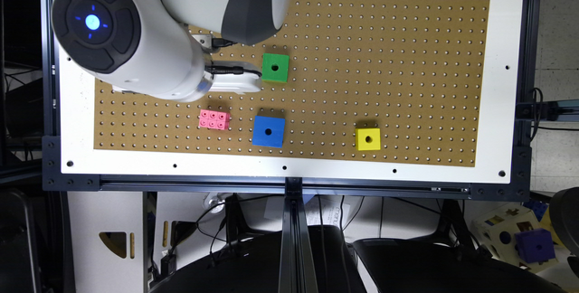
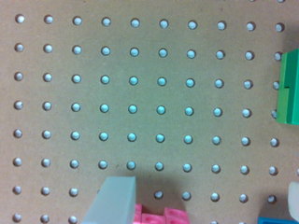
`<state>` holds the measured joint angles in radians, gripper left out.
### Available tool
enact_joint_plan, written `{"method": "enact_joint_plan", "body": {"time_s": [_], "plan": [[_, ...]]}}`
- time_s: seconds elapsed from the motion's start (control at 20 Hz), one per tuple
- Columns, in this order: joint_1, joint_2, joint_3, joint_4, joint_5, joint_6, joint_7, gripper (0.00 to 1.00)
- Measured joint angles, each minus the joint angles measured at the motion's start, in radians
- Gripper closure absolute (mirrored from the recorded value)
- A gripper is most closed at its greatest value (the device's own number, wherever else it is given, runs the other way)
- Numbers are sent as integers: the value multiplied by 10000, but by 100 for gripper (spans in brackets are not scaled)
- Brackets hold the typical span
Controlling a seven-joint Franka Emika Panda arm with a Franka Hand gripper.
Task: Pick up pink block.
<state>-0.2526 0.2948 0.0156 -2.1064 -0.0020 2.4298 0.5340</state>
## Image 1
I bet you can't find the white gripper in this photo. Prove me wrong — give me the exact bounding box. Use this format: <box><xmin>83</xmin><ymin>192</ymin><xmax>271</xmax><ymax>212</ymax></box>
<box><xmin>111</xmin><ymin>60</ymin><xmax>263</xmax><ymax>95</ymax></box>

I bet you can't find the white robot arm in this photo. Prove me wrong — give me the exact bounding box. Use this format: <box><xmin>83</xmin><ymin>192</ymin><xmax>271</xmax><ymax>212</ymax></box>
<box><xmin>52</xmin><ymin>0</ymin><xmax>290</xmax><ymax>102</ymax></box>

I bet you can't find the pink lego block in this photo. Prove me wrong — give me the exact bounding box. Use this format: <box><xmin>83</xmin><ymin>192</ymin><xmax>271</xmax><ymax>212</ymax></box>
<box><xmin>198</xmin><ymin>109</ymin><xmax>230</xmax><ymax>130</ymax></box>

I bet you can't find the green cube with hole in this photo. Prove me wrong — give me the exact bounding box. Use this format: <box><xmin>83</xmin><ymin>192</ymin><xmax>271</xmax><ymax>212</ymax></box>
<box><xmin>261</xmin><ymin>53</ymin><xmax>290</xmax><ymax>83</ymax></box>

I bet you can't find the blue cube with hole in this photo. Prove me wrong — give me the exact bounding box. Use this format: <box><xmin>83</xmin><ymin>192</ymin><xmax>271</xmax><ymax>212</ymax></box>
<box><xmin>252</xmin><ymin>116</ymin><xmax>285</xmax><ymax>148</ymax></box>

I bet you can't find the yellow cube with hole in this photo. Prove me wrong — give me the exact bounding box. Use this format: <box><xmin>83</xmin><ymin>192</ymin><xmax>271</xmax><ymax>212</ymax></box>
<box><xmin>355</xmin><ymin>128</ymin><xmax>382</xmax><ymax>151</ymax></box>

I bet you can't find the brown pegboard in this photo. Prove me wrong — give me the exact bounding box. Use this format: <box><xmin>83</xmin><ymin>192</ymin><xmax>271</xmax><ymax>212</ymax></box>
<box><xmin>94</xmin><ymin>0</ymin><xmax>490</xmax><ymax>167</ymax></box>

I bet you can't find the black chair left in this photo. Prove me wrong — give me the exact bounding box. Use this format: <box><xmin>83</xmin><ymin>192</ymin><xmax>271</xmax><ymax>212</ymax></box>
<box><xmin>151</xmin><ymin>225</ymin><xmax>365</xmax><ymax>293</ymax></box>

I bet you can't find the black chair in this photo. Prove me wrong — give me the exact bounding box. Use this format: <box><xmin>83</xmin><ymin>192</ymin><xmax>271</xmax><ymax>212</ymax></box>
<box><xmin>354</xmin><ymin>238</ymin><xmax>564</xmax><ymax>293</ymax></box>
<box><xmin>151</xmin><ymin>225</ymin><xmax>365</xmax><ymax>293</ymax></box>

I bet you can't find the white wooden panel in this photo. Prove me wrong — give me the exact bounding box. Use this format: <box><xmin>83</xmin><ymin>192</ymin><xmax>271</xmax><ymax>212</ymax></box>
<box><xmin>68</xmin><ymin>192</ymin><xmax>147</xmax><ymax>293</ymax></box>

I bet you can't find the black chair right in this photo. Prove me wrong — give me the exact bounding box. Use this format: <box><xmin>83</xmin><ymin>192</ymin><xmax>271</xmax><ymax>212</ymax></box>
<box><xmin>354</xmin><ymin>238</ymin><xmax>564</xmax><ymax>293</ymax></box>

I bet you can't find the beige shape sorter box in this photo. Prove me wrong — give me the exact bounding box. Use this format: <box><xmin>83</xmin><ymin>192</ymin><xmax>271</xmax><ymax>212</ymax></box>
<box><xmin>471</xmin><ymin>203</ymin><xmax>558</xmax><ymax>273</ymax></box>

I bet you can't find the purple cube with hole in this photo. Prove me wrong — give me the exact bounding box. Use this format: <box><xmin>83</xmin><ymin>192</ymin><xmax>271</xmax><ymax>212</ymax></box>
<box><xmin>515</xmin><ymin>228</ymin><xmax>555</xmax><ymax>263</ymax></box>

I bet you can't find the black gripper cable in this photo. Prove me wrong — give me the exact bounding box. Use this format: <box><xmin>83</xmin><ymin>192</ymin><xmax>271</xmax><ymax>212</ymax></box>
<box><xmin>205</xmin><ymin>65</ymin><xmax>263</xmax><ymax>79</ymax></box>

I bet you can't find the black aluminium table frame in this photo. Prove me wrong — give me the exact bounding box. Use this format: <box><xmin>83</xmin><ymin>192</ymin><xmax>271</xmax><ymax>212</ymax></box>
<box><xmin>39</xmin><ymin>0</ymin><xmax>542</xmax><ymax>293</ymax></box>

